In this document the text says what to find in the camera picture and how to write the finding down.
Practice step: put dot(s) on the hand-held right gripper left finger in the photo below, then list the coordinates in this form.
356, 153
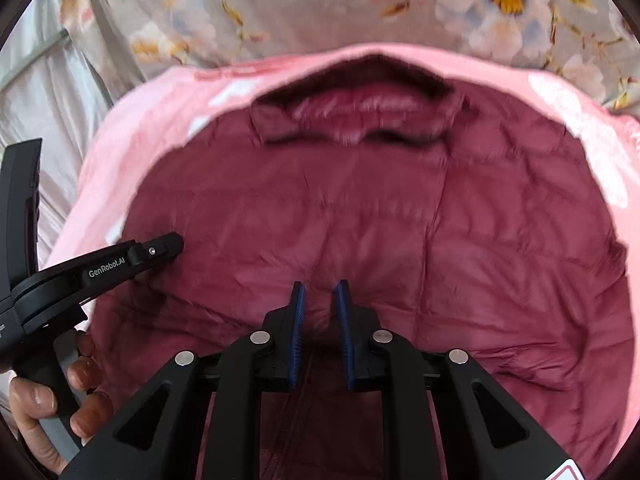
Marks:
298, 320

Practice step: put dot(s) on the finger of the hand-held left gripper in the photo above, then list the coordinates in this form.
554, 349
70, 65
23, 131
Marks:
160, 249

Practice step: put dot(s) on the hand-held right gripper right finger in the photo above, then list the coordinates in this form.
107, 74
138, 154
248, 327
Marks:
343, 320

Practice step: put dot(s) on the maroon puffer jacket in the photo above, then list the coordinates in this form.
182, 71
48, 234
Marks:
350, 210

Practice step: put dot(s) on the person's left hand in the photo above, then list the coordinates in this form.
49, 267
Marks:
35, 410

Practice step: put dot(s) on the pink bow-print blanket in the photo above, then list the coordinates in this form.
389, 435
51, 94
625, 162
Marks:
150, 125

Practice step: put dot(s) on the grey floral bed sheet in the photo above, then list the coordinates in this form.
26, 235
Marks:
300, 10

